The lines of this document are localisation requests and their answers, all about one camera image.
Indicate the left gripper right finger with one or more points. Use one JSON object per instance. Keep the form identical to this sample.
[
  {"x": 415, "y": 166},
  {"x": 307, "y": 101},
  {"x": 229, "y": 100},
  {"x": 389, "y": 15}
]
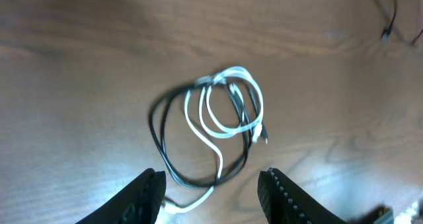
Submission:
[{"x": 284, "y": 202}]

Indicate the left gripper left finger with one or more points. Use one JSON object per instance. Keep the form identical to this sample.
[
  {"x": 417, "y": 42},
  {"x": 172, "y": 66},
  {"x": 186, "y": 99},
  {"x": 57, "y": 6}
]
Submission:
[{"x": 137, "y": 203}]

